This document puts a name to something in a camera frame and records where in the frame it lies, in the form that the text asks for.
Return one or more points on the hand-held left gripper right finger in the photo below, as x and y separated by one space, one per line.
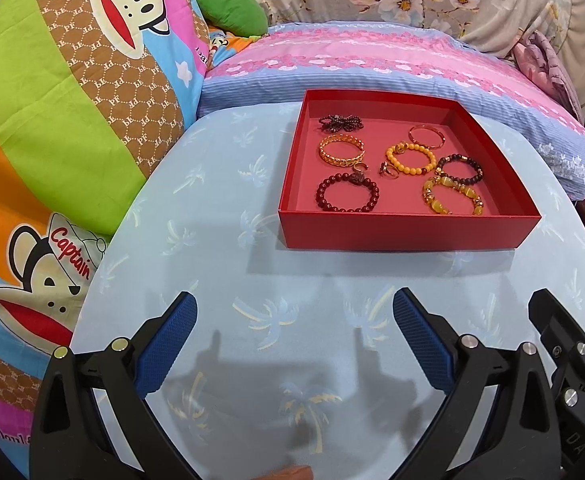
422 342

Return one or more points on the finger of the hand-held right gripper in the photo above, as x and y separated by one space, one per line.
552 317

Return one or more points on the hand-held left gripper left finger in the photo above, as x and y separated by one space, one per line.
170 345

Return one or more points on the red cardboard box tray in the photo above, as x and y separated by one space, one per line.
407 232

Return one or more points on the person's left hand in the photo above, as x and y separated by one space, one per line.
292 473

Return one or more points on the red and gold bangle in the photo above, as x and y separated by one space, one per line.
440 140

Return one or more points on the pink crumpled cloth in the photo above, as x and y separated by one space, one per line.
542 70

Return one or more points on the cartoon monkey blanket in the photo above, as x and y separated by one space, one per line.
72 135

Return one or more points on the green pillow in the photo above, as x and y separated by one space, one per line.
230 10

